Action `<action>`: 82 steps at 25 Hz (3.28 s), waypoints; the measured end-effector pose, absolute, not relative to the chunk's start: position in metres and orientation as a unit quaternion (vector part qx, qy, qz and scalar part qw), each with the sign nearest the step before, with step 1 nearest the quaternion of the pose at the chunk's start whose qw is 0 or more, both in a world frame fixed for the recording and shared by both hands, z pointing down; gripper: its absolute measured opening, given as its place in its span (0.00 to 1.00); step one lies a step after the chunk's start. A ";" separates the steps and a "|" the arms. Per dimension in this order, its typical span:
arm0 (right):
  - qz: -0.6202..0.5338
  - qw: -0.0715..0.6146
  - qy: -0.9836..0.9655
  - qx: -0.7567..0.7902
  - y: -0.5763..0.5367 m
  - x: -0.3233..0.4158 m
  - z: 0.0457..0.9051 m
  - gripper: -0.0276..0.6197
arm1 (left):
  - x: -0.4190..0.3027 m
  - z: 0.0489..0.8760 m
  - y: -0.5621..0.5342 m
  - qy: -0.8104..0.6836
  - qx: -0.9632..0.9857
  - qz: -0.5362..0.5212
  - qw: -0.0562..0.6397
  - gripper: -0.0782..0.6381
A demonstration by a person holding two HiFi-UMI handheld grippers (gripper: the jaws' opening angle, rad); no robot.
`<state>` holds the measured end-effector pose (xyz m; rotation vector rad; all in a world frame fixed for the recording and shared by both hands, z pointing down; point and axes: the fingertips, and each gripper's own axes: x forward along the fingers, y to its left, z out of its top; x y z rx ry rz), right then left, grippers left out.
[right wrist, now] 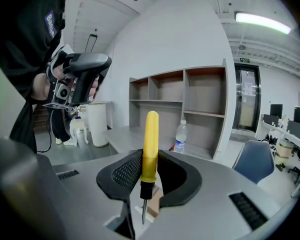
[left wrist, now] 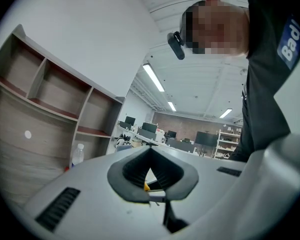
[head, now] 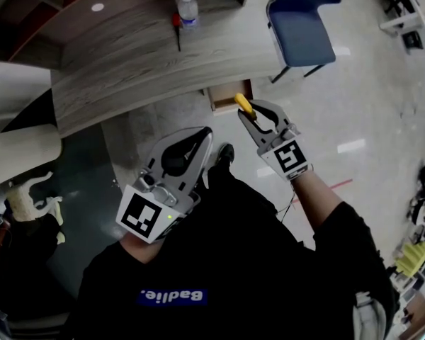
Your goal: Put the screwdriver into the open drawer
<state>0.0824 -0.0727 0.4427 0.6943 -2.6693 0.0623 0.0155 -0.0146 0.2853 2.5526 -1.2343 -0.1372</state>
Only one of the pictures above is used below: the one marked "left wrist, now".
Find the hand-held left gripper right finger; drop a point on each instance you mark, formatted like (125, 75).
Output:
(210, 179)

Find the white shelf rack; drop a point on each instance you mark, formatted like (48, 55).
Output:
(227, 144)

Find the black head-worn camera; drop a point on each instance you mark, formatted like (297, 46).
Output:
(176, 45)

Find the black computer monitor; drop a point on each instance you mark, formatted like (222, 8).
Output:
(172, 134)
(149, 127)
(130, 121)

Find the grey wooden hutch shelf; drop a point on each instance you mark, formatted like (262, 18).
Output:
(52, 104)

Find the clear plastic water bottle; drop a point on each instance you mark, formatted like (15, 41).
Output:
(78, 156)

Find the long white work table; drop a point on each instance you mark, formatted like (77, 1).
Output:
(150, 141)

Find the ceiling light tube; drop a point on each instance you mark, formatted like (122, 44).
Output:
(172, 106)
(153, 77)
(226, 113)

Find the person's head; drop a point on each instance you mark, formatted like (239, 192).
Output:
(220, 29)

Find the person's black shirt torso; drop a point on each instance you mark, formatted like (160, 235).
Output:
(265, 84)

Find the large black display screen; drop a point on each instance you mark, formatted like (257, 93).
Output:
(206, 139)

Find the grey wooden desk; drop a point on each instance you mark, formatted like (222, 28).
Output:
(22, 174)

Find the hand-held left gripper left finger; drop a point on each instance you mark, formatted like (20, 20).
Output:
(90, 196)

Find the black white patterned bag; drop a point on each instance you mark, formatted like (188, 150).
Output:
(122, 142)

